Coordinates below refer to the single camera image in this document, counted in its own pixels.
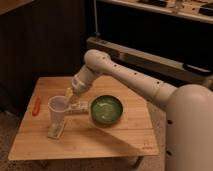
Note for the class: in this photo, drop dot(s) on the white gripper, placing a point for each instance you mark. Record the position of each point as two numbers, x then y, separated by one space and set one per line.
81 83

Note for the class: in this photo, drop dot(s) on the white ceramic cup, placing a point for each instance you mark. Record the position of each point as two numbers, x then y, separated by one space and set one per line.
58 109

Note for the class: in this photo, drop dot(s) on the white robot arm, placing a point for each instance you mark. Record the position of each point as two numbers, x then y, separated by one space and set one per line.
189 110

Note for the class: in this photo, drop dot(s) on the green ceramic bowl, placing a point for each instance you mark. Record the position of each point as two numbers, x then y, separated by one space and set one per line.
106 109

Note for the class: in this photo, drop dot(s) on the clear plastic packet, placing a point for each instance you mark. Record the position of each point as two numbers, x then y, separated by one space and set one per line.
56 130

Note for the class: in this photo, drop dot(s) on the wooden table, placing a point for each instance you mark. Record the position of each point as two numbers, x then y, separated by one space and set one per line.
132 136

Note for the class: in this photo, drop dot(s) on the background shelf with items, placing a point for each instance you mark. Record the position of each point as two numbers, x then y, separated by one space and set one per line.
197 10

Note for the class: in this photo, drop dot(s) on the long metal bench rail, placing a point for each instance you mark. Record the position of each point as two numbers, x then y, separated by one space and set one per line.
161 65

